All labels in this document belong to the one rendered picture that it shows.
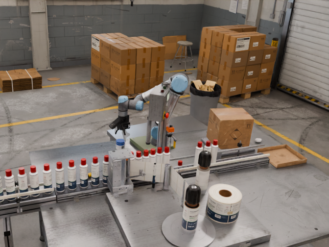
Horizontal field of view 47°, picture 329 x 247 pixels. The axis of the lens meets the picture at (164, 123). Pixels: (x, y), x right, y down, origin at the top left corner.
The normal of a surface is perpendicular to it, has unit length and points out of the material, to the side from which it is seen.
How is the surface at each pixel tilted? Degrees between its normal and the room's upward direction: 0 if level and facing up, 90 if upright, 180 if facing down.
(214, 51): 88
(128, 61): 91
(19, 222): 0
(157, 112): 90
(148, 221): 0
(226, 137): 90
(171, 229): 0
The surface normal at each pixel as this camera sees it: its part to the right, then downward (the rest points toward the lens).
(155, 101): -0.20, 0.40
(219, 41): -0.80, 0.19
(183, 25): 0.54, 0.39
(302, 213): 0.07, -0.90
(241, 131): 0.24, 0.43
